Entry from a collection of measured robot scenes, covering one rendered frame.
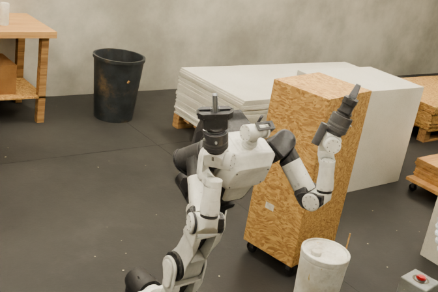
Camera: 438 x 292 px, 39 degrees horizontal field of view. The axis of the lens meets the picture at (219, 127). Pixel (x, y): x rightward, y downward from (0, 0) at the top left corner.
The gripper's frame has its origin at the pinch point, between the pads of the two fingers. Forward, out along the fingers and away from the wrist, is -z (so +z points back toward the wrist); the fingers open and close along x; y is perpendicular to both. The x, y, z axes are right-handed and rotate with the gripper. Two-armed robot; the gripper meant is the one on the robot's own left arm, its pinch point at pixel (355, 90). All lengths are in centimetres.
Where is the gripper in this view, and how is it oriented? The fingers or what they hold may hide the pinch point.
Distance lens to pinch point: 257.1
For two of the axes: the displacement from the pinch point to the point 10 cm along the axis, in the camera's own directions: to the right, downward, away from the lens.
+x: -2.9, 1.1, -9.5
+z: -4.1, 8.8, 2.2
